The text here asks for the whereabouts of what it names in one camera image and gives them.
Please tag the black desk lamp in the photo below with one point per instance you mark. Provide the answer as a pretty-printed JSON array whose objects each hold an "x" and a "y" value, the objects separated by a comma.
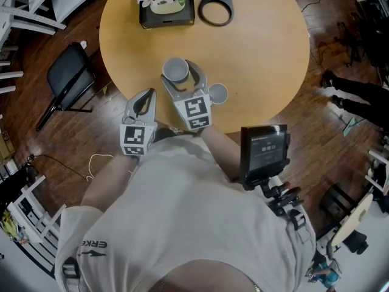
[{"x": 223, "y": 2}]

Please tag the person's right forearm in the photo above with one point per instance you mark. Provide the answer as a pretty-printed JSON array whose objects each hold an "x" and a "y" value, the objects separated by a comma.
[{"x": 218, "y": 148}]

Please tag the person's neck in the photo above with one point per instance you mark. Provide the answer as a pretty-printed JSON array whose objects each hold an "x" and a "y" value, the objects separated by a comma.
[{"x": 206, "y": 278}]

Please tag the person's white t-shirt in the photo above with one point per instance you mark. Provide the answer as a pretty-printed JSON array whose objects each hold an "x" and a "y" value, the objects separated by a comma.
[{"x": 182, "y": 211}]

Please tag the white rack with items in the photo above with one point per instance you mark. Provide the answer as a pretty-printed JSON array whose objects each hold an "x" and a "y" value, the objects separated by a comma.
[{"x": 380, "y": 169}]

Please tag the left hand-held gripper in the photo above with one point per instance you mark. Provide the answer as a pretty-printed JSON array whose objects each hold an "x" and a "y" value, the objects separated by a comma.
[{"x": 133, "y": 138}]

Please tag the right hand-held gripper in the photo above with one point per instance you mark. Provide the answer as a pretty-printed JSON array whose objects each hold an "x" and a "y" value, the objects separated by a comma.
[{"x": 194, "y": 111}]

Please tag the black monitor screen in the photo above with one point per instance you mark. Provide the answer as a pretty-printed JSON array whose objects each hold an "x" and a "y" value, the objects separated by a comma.
[{"x": 264, "y": 154}]

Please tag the white paper cup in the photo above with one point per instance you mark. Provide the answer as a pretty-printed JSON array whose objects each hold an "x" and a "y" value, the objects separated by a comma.
[
  {"x": 175, "y": 68},
  {"x": 219, "y": 93}
]

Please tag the white metal rack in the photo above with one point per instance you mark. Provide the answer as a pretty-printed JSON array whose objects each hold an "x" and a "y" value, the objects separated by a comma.
[{"x": 30, "y": 205}]

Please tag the black box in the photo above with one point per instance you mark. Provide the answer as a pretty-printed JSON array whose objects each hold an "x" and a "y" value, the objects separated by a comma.
[{"x": 167, "y": 21}]

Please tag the yellow black striped tape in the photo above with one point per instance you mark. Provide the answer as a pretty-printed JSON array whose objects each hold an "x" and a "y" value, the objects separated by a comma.
[{"x": 105, "y": 90}]

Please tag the person's left forearm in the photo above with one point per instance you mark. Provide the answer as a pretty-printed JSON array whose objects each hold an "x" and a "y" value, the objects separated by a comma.
[{"x": 106, "y": 178}]

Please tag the black folding chair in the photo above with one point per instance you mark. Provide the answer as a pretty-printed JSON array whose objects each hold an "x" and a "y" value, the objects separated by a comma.
[{"x": 70, "y": 78}]

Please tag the green flat mop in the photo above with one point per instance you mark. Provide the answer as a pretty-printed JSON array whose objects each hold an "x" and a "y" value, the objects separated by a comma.
[{"x": 352, "y": 128}]

